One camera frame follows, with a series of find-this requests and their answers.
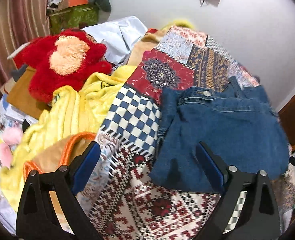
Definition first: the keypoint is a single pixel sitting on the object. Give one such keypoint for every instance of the red plush toy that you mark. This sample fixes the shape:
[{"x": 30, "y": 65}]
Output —
[{"x": 65, "y": 59}]

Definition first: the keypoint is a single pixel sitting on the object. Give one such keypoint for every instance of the white light blue shirt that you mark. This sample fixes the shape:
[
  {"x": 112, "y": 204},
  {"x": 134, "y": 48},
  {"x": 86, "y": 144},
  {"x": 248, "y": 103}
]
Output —
[{"x": 119, "y": 36}]

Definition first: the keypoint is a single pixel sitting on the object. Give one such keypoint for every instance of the yellow headboard cushion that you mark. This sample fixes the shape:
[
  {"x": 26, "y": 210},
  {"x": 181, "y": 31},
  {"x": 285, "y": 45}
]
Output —
[{"x": 180, "y": 23}]

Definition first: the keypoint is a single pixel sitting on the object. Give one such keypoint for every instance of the striped red gold curtain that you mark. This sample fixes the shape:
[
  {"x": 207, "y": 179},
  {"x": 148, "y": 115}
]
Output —
[{"x": 20, "y": 22}]

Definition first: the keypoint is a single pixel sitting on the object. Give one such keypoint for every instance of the tan orange trimmed bag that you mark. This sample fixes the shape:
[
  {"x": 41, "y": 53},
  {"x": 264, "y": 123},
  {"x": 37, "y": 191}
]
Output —
[{"x": 50, "y": 159}]

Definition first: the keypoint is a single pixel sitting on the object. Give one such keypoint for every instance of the yellow towel blanket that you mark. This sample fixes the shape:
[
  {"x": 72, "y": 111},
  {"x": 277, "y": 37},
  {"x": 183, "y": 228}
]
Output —
[{"x": 72, "y": 112}]

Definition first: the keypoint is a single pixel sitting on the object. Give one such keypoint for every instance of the patchwork quilt bedspread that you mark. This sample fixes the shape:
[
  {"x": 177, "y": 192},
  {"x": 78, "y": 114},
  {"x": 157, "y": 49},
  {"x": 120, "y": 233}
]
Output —
[{"x": 126, "y": 204}]

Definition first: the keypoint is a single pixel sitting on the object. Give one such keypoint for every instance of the blue denim jacket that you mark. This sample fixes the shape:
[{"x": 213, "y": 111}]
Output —
[{"x": 237, "y": 124}]

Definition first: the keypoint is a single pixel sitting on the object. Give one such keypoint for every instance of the green storage box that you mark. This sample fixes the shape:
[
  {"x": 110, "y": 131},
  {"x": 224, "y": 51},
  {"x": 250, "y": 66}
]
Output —
[{"x": 74, "y": 17}]

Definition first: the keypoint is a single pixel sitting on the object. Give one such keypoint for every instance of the pink plush toy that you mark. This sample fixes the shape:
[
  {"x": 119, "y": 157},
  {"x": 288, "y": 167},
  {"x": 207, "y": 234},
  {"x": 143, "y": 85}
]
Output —
[{"x": 11, "y": 136}]

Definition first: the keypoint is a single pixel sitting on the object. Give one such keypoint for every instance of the brown cardboard piece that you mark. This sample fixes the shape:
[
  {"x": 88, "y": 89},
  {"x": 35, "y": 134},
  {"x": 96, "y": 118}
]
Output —
[{"x": 20, "y": 97}]

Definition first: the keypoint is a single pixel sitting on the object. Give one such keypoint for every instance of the orange shoe box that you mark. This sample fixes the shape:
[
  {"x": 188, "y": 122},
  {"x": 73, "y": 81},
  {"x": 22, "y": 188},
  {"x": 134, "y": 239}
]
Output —
[{"x": 64, "y": 4}]

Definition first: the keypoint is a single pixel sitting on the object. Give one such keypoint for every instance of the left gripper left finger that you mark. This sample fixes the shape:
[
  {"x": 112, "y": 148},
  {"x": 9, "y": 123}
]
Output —
[{"x": 36, "y": 217}]

